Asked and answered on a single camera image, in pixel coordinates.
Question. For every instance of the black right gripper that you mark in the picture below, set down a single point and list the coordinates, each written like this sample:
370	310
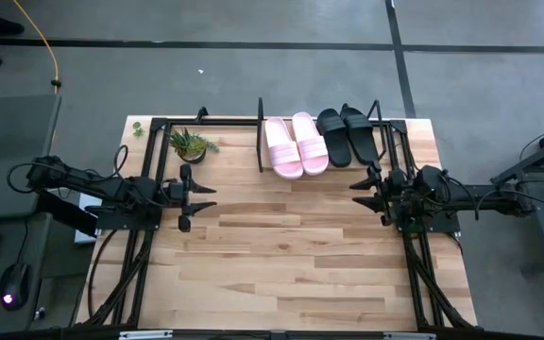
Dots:
385	198

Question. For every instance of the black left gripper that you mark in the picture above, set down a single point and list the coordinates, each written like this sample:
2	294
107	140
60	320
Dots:
185	222

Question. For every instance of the black slide sandal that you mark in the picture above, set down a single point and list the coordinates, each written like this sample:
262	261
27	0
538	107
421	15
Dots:
361	134
334	137

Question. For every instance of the pink slide sandal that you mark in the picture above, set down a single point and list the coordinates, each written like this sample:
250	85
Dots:
282	148
311	144

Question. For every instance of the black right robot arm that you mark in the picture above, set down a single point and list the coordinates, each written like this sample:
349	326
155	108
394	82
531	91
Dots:
480	198

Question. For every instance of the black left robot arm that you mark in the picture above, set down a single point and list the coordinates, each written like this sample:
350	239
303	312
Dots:
88	181

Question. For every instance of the potted green succulent plant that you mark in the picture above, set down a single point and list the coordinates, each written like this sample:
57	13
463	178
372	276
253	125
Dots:
191	146

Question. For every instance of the black metal shoe rack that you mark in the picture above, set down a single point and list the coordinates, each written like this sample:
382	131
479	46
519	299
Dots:
260	137

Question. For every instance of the small green plant sprig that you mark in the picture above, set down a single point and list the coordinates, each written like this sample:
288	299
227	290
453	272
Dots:
138	129

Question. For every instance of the grey office desk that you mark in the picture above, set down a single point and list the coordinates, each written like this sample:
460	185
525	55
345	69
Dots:
17	245
12	156

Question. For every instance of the black computer mouse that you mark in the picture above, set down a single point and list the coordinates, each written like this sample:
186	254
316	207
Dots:
14	283

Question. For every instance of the black aluminium rig frame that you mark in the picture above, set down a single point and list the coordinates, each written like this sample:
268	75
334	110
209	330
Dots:
215	122

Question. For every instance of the silver metal bracket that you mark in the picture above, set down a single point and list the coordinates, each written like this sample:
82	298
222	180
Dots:
145	334
409	335

